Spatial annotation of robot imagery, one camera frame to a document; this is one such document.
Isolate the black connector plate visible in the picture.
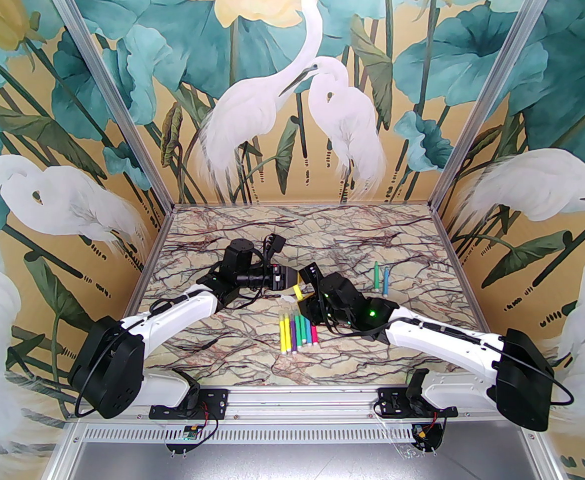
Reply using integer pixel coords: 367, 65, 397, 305
409, 420, 447, 454

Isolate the black bracket plate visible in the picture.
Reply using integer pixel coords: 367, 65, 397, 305
165, 438, 197, 456

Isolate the white slotted cable duct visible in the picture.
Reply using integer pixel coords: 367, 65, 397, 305
72, 425, 526, 445

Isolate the grey metal panel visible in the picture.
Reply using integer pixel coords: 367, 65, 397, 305
47, 440, 561, 480

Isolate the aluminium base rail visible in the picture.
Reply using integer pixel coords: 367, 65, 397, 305
66, 385, 543, 425

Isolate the aluminium frame rail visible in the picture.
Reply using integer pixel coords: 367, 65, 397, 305
46, 419, 82, 480
520, 419, 563, 480
115, 205, 176, 329
431, 205, 498, 334
170, 201, 436, 210

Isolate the aluminium frame post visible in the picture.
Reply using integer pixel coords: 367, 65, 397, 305
430, 0, 559, 209
39, 0, 174, 208

